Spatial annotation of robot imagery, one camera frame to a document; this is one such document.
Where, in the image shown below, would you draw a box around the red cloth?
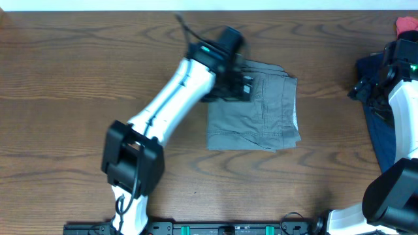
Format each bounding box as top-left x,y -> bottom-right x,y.
395,16 -> 418,37

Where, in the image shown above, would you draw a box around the dark blue garment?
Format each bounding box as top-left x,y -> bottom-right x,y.
355,54 -> 396,173

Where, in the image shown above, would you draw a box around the grey shorts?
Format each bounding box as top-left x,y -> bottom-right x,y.
206,60 -> 301,152

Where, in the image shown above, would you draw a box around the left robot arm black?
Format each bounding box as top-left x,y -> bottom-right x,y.
101,27 -> 253,234

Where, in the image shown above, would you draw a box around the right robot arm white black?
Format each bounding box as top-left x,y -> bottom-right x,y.
317,39 -> 417,234

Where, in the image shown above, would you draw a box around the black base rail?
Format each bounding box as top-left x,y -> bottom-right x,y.
63,217 -> 328,235

